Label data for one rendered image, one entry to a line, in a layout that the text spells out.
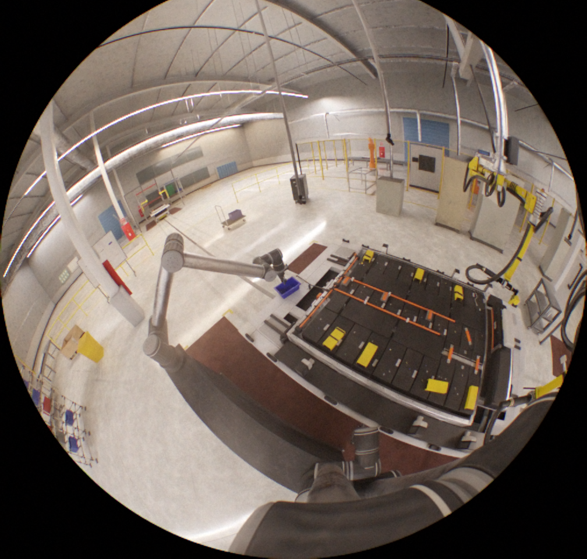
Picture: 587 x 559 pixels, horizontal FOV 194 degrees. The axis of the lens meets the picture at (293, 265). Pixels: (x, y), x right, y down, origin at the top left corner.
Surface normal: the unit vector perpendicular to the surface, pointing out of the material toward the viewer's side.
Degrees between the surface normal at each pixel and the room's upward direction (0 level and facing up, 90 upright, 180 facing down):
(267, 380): 0
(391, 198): 90
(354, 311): 0
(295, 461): 0
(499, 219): 90
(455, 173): 90
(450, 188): 90
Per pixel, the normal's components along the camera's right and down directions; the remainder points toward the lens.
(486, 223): -0.65, 0.57
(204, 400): -0.18, -0.76
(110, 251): 0.82, 0.25
